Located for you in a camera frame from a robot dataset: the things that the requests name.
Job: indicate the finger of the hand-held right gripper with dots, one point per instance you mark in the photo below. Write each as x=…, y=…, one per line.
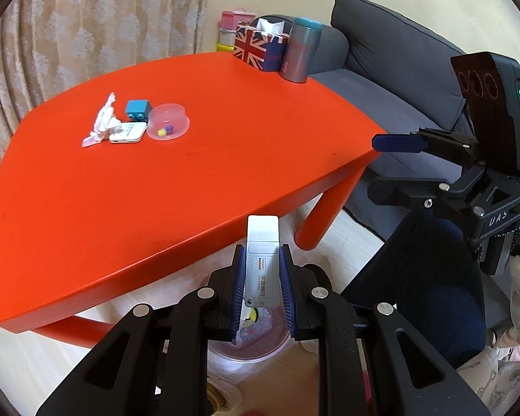
x=403, y=191
x=398, y=143

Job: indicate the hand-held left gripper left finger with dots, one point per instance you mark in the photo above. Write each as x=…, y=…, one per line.
x=238, y=294

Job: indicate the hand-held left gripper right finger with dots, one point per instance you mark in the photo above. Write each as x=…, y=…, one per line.
x=288, y=299

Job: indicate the white usb stick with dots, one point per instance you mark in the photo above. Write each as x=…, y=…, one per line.
x=262, y=242

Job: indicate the grey sofa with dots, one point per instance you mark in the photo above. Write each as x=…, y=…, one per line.
x=372, y=52

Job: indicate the beige round object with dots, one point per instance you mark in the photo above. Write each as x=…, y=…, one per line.
x=225, y=396

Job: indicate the red table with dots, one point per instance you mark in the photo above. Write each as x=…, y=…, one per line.
x=156, y=203

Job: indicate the grey tumbler with teal lid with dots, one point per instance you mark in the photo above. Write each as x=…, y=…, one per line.
x=299, y=52

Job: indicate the white tissue sheet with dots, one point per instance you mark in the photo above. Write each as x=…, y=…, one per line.
x=271, y=26

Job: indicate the flag print tissue box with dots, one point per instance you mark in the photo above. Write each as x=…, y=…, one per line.
x=251, y=50

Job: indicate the clear plastic dome container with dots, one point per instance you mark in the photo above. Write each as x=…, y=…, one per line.
x=169, y=115

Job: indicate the yellow plastic stool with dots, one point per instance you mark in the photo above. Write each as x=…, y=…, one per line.
x=224, y=47

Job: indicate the white storage box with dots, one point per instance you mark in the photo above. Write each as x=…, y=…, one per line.
x=226, y=37

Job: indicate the pink storage box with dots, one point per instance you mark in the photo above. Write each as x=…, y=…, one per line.
x=234, y=19

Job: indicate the white patterned clothing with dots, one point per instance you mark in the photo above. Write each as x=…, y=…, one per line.
x=498, y=377

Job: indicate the teal toy block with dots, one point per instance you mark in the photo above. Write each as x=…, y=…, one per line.
x=138, y=109

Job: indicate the beige patterned curtain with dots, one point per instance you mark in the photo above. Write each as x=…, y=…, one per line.
x=69, y=30

